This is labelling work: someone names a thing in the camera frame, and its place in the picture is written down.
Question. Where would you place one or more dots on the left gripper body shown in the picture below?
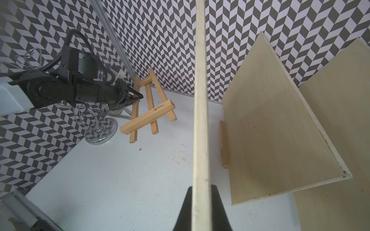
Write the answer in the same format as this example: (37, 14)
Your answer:
(125, 95)

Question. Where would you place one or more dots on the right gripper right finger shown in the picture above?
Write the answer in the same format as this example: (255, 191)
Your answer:
(219, 216)

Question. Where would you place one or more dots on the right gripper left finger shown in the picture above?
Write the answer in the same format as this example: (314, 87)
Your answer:
(183, 222)

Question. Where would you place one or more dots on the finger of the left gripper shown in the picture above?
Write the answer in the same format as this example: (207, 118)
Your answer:
(133, 96)

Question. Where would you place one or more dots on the plywood board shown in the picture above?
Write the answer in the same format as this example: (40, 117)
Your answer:
(339, 95)
(201, 213)
(275, 143)

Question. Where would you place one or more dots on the small wooden easel piece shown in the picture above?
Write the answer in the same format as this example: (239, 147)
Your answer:
(166, 107)

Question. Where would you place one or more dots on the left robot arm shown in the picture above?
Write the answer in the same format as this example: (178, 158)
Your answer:
(14, 100)

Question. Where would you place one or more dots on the metal tongs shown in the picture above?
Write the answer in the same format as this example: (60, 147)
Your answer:
(124, 113)

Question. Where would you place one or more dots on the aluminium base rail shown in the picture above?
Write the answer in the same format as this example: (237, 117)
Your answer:
(19, 214)

